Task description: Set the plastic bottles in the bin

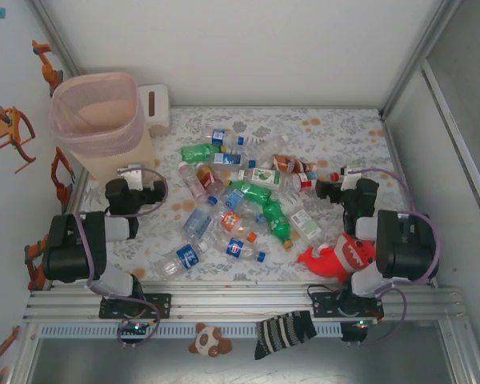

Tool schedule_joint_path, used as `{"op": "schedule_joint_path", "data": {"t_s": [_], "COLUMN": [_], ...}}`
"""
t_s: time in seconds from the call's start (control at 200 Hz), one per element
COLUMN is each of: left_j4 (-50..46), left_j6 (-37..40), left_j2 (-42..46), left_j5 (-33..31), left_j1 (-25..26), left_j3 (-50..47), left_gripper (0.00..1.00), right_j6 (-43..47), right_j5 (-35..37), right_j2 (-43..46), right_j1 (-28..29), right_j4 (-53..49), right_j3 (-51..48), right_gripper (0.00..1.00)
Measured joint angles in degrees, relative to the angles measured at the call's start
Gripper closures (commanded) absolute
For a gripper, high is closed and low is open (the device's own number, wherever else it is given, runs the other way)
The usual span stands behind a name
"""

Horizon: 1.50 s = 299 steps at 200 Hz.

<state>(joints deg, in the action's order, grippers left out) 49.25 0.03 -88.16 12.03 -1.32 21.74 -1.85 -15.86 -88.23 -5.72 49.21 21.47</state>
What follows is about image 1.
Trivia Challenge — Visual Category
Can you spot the pink mesh bin liner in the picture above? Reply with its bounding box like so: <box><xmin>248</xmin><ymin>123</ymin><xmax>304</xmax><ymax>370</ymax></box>
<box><xmin>49</xmin><ymin>71</ymin><xmax>146</xmax><ymax>154</ymax></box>

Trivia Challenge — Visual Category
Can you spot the brown coffee label bottle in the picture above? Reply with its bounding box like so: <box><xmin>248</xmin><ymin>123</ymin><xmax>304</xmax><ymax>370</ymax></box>
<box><xmin>270</xmin><ymin>154</ymin><xmax>319</xmax><ymax>176</ymax></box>

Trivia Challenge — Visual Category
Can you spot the light blue label bottle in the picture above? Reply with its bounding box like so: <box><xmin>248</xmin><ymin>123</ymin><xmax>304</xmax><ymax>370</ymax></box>
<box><xmin>219</xmin><ymin>187</ymin><xmax>247</xmax><ymax>211</ymax></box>

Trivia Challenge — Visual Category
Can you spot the brown white panda plush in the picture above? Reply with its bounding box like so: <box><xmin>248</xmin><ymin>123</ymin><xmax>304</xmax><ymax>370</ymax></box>
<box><xmin>188</xmin><ymin>322</ymin><xmax>233</xmax><ymax>357</ymax></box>

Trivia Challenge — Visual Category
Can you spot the blue white label bottle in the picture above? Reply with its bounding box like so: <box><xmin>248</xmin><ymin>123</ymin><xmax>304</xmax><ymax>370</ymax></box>
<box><xmin>210</xmin><ymin>152</ymin><xmax>258</xmax><ymax>169</ymax></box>

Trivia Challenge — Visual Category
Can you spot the grey floral table cloth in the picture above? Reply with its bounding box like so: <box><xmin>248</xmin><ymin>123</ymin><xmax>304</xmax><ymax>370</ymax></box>
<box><xmin>66</xmin><ymin>106</ymin><xmax>419</xmax><ymax>283</ymax></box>

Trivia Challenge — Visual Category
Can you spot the white slotted cable duct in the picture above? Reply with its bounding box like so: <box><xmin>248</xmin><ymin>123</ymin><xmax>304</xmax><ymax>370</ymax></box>
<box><xmin>38</xmin><ymin>322</ymin><xmax>345</xmax><ymax>340</ymax></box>

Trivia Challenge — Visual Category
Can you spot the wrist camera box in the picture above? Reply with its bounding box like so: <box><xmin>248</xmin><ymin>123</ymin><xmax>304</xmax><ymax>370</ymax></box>
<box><xmin>117</xmin><ymin>165</ymin><xmax>146</xmax><ymax>190</ymax></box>
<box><xmin>339</xmin><ymin>166</ymin><xmax>364</xmax><ymax>191</ymax></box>

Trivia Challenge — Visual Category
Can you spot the green bottle orange cap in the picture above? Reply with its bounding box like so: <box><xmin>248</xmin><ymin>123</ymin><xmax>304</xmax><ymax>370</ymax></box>
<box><xmin>261</xmin><ymin>198</ymin><xmax>295</xmax><ymax>252</ymax></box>

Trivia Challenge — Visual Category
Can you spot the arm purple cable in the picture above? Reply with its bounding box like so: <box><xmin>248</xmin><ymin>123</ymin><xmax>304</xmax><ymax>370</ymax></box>
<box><xmin>74</xmin><ymin>166</ymin><xmax>170</xmax><ymax>350</ymax></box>
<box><xmin>343</xmin><ymin>166</ymin><xmax>442</xmax><ymax>348</ymax></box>

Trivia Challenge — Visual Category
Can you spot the black striped sock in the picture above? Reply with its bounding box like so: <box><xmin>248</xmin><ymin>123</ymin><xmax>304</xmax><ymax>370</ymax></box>
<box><xmin>254</xmin><ymin>310</ymin><xmax>318</xmax><ymax>361</ymax></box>

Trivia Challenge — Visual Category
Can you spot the red shark plush toy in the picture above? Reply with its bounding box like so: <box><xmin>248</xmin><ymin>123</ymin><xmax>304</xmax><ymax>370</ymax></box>
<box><xmin>297</xmin><ymin>233</ymin><xmax>377</xmax><ymax>284</ymax></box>

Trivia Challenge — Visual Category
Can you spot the white tissue box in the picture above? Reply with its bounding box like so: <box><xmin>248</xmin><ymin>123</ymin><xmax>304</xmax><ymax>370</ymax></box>
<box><xmin>137</xmin><ymin>83</ymin><xmax>171</xmax><ymax>137</ymax></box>

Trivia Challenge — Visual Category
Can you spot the brown bottle red label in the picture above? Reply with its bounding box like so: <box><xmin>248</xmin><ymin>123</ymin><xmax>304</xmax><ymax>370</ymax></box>
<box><xmin>194</xmin><ymin>162</ymin><xmax>226</xmax><ymax>196</ymax></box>

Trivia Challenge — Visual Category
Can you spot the cream ribbed waste bin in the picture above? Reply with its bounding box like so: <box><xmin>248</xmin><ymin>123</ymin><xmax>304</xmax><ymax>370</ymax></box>
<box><xmin>70</xmin><ymin>111</ymin><xmax>157</xmax><ymax>182</ymax></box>

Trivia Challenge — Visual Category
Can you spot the cola logo label bottle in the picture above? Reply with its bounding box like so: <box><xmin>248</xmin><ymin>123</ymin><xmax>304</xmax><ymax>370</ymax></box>
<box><xmin>225</xmin><ymin>237</ymin><xmax>267</xmax><ymax>264</ymax></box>

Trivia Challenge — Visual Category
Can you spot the orange claw machine wall sticker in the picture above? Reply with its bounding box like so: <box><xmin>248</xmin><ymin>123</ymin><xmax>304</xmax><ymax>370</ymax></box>
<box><xmin>0</xmin><ymin>106</ymin><xmax>38</xmax><ymax>174</ymax></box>

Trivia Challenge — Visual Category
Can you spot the clear unlabelled bottle white cap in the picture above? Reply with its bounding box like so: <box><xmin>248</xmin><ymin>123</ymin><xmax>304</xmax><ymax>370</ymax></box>
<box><xmin>246</xmin><ymin>134</ymin><xmax>290</xmax><ymax>158</ymax></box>

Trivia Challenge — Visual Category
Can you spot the aluminium mounting rail beam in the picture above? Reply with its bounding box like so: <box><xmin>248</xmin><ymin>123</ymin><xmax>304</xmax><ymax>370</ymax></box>
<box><xmin>22</xmin><ymin>281</ymin><xmax>467</xmax><ymax>323</ymax></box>

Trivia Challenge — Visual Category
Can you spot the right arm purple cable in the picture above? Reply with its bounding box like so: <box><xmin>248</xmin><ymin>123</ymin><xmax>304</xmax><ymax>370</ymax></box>
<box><xmin>343</xmin><ymin>166</ymin><xmax>442</xmax><ymax>348</ymax></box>

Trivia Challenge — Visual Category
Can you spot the pale blue water bottle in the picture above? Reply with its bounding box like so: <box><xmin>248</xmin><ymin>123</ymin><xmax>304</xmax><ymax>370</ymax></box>
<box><xmin>182</xmin><ymin>194</ymin><xmax>220</xmax><ymax>238</ymax></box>

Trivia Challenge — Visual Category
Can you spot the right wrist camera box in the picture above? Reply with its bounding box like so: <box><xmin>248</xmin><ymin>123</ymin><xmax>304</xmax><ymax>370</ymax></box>
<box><xmin>339</xmin><ymin>166</ymin><xmax>364</xmax><ymax>191</ymax></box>

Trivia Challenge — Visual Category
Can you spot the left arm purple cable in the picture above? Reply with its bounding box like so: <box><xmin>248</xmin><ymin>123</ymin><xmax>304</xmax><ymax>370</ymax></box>
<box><xmin>74</xmin><ymin>166</ymin><xmax>170</xmax><ymax>350</ymax></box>

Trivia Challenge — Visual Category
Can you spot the red white label bottle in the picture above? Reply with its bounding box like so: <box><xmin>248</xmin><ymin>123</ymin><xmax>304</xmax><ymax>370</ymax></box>
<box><xmin>290</xmin><ymin>170</ymin><xmax>341</xmax><ymax>192</ymax></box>

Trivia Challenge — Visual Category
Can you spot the lime picture label bottle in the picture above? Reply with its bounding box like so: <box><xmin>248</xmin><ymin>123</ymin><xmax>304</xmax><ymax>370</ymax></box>
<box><xmin>237</xmin><ymin>166</ymin><xmax>295</xmax><ymax>190</ymax></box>

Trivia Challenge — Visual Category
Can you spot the clear bottle green white label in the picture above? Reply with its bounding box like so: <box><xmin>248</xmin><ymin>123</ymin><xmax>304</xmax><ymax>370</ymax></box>
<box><xmin>289</xmin><ymin>207</ymin><xmax>322</xmax><ymax>244</ymax></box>

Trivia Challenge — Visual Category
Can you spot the orange label bottle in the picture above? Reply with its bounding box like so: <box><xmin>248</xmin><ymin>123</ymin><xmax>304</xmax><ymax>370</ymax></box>
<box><xmin>218</xmin><ymin>210</ymin><xmax>259</xmax><ymax>244</ymax></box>

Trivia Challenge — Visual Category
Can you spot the aluminium frame post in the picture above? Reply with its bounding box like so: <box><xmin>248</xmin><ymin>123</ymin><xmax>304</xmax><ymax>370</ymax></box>
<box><xmin>379</xmin><ymin>0</ymin><xmax>464</xmax><ymax>121</ymax></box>
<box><xmin>30</xmin><ymin>0</ymin><xmax>95</xmax><ymax>107</ymax></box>

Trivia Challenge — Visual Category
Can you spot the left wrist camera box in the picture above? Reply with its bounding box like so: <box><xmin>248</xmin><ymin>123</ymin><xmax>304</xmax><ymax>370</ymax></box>
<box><xmin>117</xmin><ymin>165</ymin><xmax>146</xmax><ymax>190</ymax></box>

